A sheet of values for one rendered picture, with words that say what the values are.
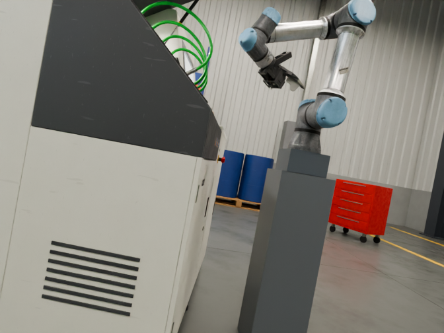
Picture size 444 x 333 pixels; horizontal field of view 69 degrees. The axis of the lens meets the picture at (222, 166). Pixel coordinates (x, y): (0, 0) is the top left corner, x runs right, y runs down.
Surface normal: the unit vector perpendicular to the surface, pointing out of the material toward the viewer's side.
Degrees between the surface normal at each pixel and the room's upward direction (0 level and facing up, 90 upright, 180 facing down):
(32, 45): 90
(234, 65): 90
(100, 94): 90
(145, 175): 90
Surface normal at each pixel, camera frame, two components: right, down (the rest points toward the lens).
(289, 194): 0.11, 0.04
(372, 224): 0.52, 0.11
